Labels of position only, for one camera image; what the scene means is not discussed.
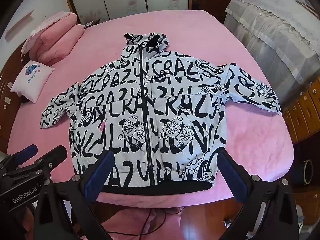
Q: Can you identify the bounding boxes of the black white graffiti jacket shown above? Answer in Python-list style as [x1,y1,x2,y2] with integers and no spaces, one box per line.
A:
[40,33,281,196]

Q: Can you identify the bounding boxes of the wooden headboard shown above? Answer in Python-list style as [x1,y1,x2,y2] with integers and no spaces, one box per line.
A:
[0,42,30,153]

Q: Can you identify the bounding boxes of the small white printed pillow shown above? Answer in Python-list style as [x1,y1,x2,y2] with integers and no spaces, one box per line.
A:
[10,61,54,103]

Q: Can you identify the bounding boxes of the wooden drawer cabinet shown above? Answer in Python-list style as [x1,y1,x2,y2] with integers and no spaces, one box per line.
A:
[283,77,320,144]

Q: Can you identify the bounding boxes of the folded pink quilt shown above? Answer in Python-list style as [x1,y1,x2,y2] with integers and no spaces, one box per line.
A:
[21,11,85,66]

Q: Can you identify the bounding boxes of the grey covered furniture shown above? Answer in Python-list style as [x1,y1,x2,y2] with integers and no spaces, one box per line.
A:
[224,0,319,102]

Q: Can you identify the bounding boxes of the black cable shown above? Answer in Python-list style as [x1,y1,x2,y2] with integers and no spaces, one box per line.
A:
[109,205,186,240]

